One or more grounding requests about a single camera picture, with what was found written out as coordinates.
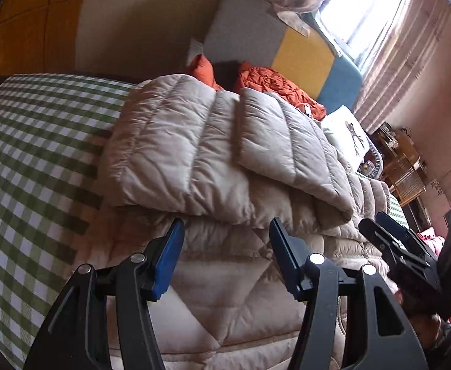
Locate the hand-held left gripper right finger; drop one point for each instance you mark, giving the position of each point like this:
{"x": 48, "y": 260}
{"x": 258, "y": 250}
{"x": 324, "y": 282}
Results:
{"x": 285, "y": 254}

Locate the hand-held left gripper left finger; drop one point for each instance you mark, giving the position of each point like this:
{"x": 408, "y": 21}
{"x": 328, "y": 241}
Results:
{"x": 167, "y": 262}

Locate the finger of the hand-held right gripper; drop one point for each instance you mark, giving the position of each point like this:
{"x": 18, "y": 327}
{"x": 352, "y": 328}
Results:
{"x": 393, "y": 225}
{"x": 379, "y": 237}

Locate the beige quilted down jacket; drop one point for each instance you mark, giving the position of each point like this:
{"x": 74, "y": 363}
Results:
{"x": 210, "y": 142}

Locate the person's right hand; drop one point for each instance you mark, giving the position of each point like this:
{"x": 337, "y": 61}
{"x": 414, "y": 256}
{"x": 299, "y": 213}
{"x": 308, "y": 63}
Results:
{"x": 427, "y": 323}

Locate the pink cloth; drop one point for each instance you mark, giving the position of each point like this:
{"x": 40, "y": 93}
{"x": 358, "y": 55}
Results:
{"x": 431, "y": 237}

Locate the wooden bedside cabinet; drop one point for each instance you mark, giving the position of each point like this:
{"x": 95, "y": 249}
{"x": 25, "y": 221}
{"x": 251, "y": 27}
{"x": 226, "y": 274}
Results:
{"x": 406, "y": 173}

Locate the grey patterned cushion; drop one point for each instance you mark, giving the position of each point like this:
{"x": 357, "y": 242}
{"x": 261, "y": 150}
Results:
{"x": 373, "y": 160}

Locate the white printed pillow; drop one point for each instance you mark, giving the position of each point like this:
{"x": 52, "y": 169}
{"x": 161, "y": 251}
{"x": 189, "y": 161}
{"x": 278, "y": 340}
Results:
{"x": 345, "y": 131}

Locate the green checked bed sheet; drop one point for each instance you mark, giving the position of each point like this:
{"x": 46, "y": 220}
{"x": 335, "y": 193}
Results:
{"x": 36, "y": 162}

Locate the orange down jacket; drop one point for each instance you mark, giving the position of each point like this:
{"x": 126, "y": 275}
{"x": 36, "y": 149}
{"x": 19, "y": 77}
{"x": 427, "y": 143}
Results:
{"x": 271, "y": 81}

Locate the pink striped curtain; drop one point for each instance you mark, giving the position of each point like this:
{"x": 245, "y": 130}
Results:
{"x": 422, "y": 38}

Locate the grey yellow blue headboard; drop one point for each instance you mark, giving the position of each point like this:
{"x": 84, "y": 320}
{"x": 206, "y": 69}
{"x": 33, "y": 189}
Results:
{"x": 302, "y": 54}

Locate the white paper sheet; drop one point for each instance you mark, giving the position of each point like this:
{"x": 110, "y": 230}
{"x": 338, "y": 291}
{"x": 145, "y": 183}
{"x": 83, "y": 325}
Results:
{"x": 196, "y": 50}

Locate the bright window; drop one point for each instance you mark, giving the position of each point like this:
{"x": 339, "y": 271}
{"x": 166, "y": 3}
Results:
{"x": 356, "y": 11}

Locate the orange wooden wardrobe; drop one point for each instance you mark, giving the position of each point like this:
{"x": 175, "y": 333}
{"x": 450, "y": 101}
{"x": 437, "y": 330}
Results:
{"x": 29, "y": 23}

